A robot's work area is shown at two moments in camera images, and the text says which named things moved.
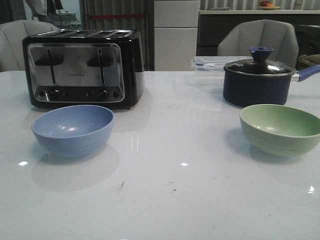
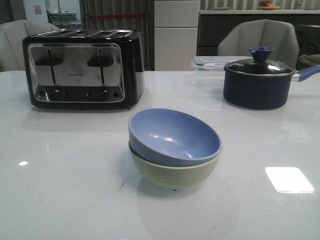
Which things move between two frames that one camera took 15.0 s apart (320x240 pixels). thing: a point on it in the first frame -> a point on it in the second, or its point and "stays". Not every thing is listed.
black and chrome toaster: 104,67 stays
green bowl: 278,131 -> 172,176
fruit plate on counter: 264,5 stays
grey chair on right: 281,36 stays
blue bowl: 73,131 -> 170,138
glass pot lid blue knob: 259,65 stays
